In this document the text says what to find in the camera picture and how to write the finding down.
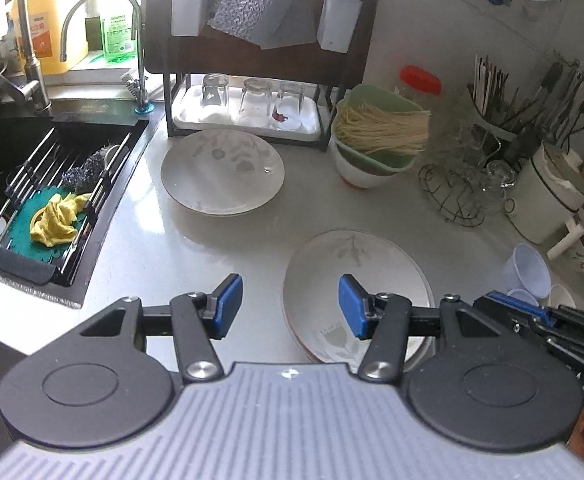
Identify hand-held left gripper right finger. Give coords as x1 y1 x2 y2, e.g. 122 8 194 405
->
338 274 505 382

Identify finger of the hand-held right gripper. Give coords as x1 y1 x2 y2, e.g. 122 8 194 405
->
473 290 555 331

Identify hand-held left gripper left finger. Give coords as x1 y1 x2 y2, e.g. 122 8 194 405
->
79 274 243 382

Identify small white bowl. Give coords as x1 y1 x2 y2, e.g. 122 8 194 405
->
546 284 578 311

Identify oval leaf-print plate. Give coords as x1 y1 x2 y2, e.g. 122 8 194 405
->
282 230 435 366

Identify translucent plastic cup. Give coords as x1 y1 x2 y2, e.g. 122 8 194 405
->
506 287 540 307
500 242 551 301

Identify white electric pot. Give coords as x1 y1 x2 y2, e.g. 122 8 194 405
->
504 140 584 261

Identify round leaf-print plate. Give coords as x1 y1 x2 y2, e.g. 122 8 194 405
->
161 129 285 217

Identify white bowl under colander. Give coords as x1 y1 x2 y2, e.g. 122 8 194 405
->
334 142 403 190

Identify small clear glass cup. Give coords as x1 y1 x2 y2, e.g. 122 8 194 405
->
482 160 517 201

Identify roll-up sink rack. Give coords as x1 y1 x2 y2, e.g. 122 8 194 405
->
0 125 134 286

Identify white drip tray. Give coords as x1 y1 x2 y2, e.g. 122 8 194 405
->
172 84 321 142

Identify dry noodles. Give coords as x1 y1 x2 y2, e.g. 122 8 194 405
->
334 105 430 157

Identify green white chopstick holder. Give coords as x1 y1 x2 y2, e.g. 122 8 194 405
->
466 85 520 143

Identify yellow dishcloth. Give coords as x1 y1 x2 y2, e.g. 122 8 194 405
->
29 192 93 248

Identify steel wool scrubber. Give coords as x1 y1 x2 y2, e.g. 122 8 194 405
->
62 146 109 193

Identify clear drinking glass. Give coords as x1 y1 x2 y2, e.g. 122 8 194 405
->
273 80 305 130
200 74 231 123
238 78 273 128

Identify green colander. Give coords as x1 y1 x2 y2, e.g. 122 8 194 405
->
332 84 430 173

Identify green silicone mat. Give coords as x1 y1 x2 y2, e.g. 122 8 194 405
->
11 186 93 263

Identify bundle of chopsticks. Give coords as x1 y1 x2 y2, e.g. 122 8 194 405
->
473 55 511 117

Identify red-lidded clear jar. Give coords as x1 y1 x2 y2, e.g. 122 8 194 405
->
398 65 442 111

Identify white brush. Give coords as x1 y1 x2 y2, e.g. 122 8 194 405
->
122 71 147 97

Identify gooseneck steel faucet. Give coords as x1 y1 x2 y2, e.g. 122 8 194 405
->
61 0 153 113

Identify black sink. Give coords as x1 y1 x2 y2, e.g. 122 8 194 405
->
0 100 151 307

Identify white utensil holder box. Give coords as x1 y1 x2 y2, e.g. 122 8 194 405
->
317 0 363 53
171 0 209 37

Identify green dish soap bottle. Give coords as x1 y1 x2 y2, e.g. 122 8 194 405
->
101 0 138 66

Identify grey textured cloth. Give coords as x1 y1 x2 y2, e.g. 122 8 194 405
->
207 0 315 50

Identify yellow detergent jug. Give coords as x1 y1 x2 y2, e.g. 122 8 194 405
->
24 0 90 76

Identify wire glass rack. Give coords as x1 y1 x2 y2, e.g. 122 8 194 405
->
418 125 517 228

